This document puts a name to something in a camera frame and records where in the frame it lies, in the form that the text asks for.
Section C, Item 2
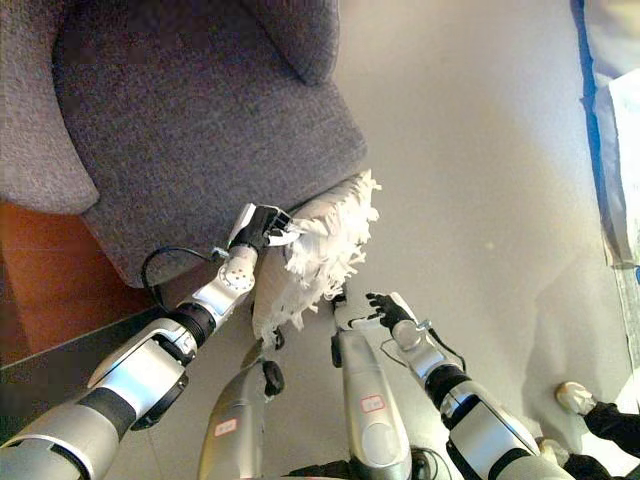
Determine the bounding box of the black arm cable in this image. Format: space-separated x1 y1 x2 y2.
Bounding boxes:
140 245 230 314
418 319 469 374

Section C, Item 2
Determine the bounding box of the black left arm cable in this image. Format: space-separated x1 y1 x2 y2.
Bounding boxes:
140 245 230 314

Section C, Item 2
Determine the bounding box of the person's black trouser leg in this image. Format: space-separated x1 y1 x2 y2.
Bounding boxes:
583 398 640 447

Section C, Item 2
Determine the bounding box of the black robot pelvis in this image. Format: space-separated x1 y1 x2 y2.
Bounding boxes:
282 447 444 480

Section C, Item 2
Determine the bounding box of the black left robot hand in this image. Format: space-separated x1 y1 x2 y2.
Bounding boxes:
227 202 302 252

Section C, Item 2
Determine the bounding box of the grey fabric armchair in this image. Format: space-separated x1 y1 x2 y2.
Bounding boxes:
0 0 369 292

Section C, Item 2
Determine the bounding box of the white fringed pillow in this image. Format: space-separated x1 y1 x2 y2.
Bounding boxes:
249 168 384 352

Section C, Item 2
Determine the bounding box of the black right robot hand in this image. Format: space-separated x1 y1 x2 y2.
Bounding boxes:
348 291 419 337

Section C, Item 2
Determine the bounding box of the black robot foot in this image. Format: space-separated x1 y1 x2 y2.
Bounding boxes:
261 358 287 399

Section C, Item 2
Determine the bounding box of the silver left robot leg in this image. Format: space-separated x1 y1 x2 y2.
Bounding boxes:
197 343 275 480

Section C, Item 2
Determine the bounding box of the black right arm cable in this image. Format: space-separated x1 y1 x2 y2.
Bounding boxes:
418 319 469 374

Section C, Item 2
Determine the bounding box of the person's white shoe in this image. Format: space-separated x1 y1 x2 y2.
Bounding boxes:
556 381 597 415

